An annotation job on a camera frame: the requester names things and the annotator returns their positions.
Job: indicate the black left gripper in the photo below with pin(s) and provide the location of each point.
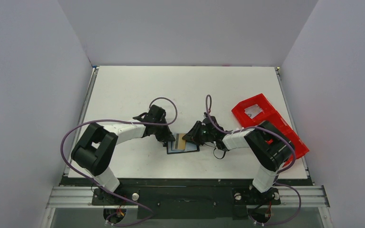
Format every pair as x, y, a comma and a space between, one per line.
169, 137

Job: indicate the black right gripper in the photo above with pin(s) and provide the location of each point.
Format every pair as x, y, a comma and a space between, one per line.
199, 132

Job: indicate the gold striped credit card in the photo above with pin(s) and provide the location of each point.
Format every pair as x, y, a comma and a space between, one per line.
179, 143

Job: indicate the black leather card holder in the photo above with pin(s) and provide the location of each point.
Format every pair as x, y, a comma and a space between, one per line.
190, 147

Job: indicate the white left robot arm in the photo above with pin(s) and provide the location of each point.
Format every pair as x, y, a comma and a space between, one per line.
95, 148

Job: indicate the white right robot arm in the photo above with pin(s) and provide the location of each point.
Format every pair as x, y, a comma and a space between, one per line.
269, 145

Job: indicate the silver card in bin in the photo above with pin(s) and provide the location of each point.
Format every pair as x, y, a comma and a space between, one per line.
253, 111

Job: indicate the red plastic bin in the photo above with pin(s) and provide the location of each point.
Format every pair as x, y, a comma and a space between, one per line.
271, 115

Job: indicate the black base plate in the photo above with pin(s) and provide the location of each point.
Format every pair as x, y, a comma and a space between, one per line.
235, 202

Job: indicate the aluminium frame rail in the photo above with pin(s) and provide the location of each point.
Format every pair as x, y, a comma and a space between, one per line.
83, 197

